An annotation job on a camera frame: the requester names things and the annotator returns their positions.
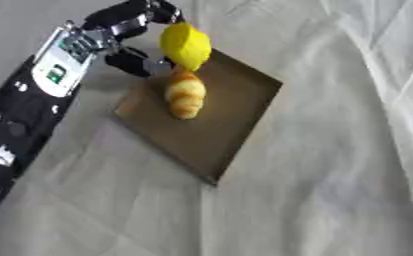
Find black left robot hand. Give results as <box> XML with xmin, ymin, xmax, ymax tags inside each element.
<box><xmin>80</xmin><ymin>0</ymin><xmax>187</xmax><ymax>79</ymax></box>

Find yellow toy lemon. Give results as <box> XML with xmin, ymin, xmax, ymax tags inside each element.
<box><xmin>157</xmin><ymin>21</ymin><xmax>213</xmax><ymax>72</ymax></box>

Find brown cardboard box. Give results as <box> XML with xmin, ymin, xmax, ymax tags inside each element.
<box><xmin>113</xmin><ymin>48</ymin><xmax>285</xmax><ymax>186</ymax></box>

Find toy croissant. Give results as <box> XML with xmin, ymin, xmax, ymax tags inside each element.
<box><xmin>162</xmin><ymin>64</ymin><xmax>208</xmax><ymax>121</ymax></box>

